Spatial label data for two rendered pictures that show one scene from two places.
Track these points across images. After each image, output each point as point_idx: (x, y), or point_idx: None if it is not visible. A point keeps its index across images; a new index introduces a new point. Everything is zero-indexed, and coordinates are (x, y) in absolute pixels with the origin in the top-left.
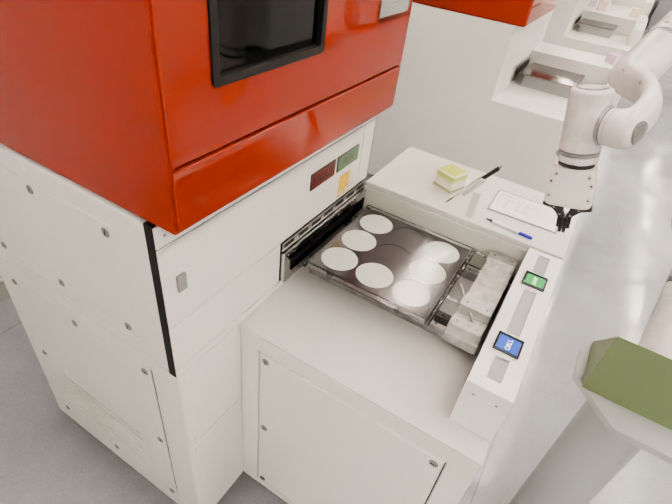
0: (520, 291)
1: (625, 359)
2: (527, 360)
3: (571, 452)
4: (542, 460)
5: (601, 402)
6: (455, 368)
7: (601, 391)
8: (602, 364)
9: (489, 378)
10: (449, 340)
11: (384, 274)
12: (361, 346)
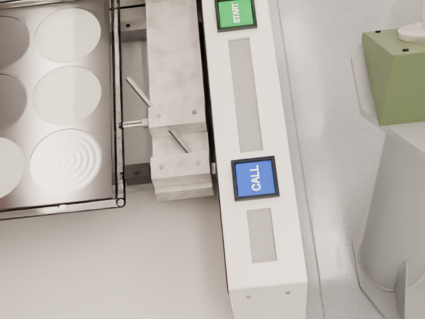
0: (224, 51)
1: (417, 73)
2: (293, 186)
3: (405, 183)
4: (375, 194)
5: (413, 133)
6: (202, 229)
7: (406, 118)
8: (391, 92)
9: (257, 263)
10: (169, 197)
11: (4, 155)
12: (49, 298)
